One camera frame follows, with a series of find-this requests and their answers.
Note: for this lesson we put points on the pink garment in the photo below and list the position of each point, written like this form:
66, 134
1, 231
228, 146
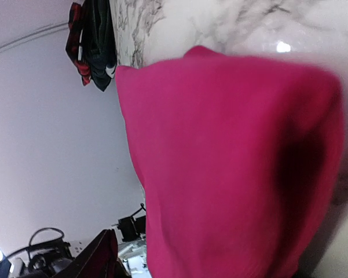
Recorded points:
238, 157

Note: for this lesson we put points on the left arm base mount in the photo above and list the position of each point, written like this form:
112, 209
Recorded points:
132, 227

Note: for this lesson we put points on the dark green plaid garment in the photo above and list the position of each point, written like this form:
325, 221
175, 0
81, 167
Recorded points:
98, 41

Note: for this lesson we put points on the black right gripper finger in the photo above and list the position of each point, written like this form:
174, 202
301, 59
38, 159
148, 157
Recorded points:
98, 259

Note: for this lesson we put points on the red black plaid shirt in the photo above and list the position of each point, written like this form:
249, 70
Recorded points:
73, 46

